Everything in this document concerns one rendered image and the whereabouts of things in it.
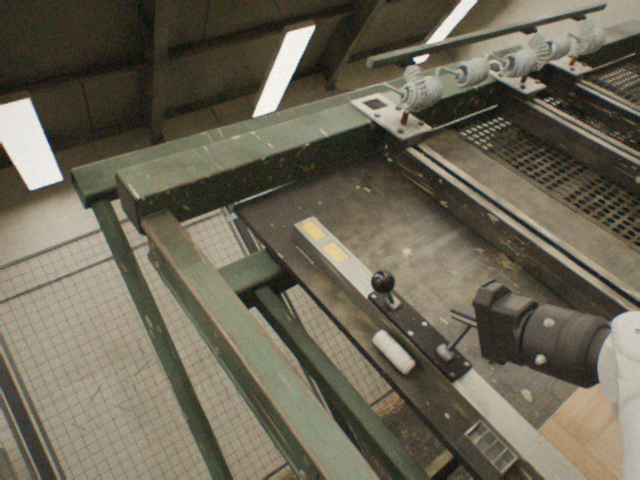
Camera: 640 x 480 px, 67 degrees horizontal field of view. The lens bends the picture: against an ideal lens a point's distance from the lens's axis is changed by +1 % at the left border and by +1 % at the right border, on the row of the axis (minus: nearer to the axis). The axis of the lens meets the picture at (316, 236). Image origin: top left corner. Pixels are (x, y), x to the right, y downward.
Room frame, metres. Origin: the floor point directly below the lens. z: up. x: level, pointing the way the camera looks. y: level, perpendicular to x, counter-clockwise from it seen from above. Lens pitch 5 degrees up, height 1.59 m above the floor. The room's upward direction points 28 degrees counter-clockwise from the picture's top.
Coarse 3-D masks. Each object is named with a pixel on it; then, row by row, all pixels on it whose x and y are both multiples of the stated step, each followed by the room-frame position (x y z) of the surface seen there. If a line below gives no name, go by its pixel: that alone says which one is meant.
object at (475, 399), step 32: (320, 224) 0.96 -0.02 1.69; (320, 256) 0.92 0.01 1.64; (352, 256) 0.92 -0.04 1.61; (352, 288) 0.88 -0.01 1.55; (384, 320) 0.84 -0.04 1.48; (416, 352) 0.81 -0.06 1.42; (448, 384) 0.78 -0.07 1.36; (480, 384) 0.78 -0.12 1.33; (480, 416) 0.75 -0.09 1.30; (512, 416) 0.75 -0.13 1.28; (512, 448) 0.72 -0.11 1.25; (544, 448) 0.72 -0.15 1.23
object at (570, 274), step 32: (416, 128) 1.14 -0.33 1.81; (384, 160) 1.20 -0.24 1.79; (416, 160) 1.12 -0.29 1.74; (448, 192) 1.09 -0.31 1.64; (480, 192) 1.07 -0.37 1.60; (480, 224) 1.06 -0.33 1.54; (512, 224) 1.00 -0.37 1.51; (512, 256) 1.03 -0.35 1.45; (544, 256) 0.97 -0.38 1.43; (576, 256) 0.97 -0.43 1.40; (576, 288) 0.95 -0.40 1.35; (608, 288) 0.92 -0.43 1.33; (608, 320) 0.93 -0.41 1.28
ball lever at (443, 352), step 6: (462, 330) 0.77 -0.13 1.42; (468, 330) 0.77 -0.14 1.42; (456, 336) 0.77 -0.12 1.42; (462, 336) 0.77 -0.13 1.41; (450, 342) 0.78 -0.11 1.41; (456, 342) 0.78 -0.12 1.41; (438, 348) 0.79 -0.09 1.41; (444, 348) 0.78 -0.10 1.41; (450, 348) 0.78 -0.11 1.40; (438, 354) 0.79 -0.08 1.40; (444, 354) 0.78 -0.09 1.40; (450, 354) 0.78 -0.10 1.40; (444, 360) 0.78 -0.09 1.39
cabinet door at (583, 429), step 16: (576, 400) 0.81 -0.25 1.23; (592, 400) 0.82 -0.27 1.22; (608, 400) 0.82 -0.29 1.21; (560, 416) 0.79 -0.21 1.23; (576, 416) 0.79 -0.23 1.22; (592, 416) 0.80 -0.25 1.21; (608, 416) 0.80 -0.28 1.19; (544, 432) 0.76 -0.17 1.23; (560, 432) 0.77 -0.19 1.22; (576, 432) 0.77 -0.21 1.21; (592, 432) 0.78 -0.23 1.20; (608, 432) 0.79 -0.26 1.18; (560, 448) 0.75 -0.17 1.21; (576, 448) 0.76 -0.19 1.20; (592, 448) 0.76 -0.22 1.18; (608, 448) 0.77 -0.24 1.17; (576, 464) 0.74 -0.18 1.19; (592, 464) 0.74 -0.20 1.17; (608, 464) 0.75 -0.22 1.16
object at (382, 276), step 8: (376, 272) 0.74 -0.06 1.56; (384, 272) 0.74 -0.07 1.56; (376, 280) 0.74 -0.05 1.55; (384, 280) 0.73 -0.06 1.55; (392, 280) 0.74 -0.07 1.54; (376, 288) 0.74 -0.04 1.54; (384, 288) 0.73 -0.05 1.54; (392, 288) 0.74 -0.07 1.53; (392, 296) 0.81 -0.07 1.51; (392, 304) 0.83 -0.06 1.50; (400, 304) 0.83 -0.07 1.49
